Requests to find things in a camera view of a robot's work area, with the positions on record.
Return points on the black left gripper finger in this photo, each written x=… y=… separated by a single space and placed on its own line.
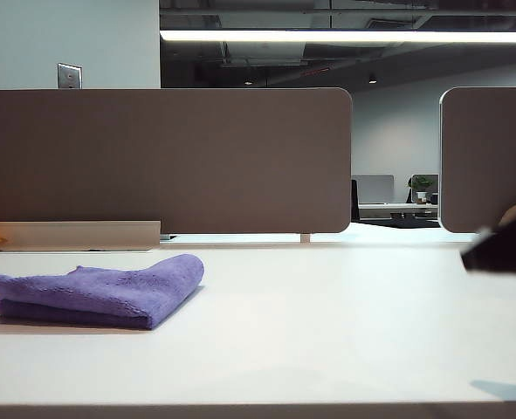
x=511 y=251

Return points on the purple microfibre cloth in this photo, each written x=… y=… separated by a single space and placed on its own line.
x=109 y=288

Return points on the narrow brown desk partition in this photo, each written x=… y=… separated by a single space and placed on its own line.
x=484 y=161

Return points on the potted green plant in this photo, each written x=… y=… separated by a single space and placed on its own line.
x=421 y=184

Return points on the white background desk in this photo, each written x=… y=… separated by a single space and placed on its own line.
x=384 y=206

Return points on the white partition foot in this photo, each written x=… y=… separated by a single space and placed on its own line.
x=305 y=238

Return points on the black ceiling spot lamp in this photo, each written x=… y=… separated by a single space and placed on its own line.
x=372 y=77

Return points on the red ceiling sign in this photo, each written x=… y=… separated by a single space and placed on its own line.
x=316 y=72

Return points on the long ceiling light strip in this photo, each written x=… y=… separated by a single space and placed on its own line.
x=327 y=36

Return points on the wide brown desk partition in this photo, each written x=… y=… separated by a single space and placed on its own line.
x=153 y=161

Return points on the metal wall plate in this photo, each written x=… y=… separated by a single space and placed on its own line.
x=70 y=76

